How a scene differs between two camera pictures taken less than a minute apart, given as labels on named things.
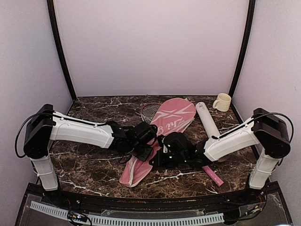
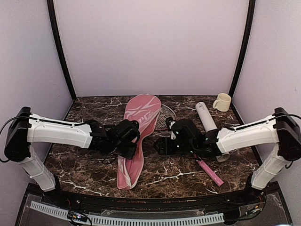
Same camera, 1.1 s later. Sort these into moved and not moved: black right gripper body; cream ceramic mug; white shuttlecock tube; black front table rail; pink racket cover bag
Moved: black right gripper body; pink racket cover bag
Not moved: cream ceramic mug; white shuttlecock tube; black front table rail
